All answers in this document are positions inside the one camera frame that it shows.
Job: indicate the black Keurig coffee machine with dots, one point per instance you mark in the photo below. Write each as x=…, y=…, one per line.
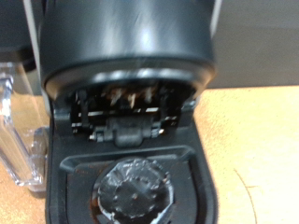
x=124, y=37

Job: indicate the black coffee pod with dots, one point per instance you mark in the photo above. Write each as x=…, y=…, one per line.
x=134, y=189

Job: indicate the dark grey partition panel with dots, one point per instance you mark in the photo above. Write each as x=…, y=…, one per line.
x=258, y=40

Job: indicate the clear water reservoir black lid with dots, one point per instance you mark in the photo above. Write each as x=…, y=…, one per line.
x=18, y=130

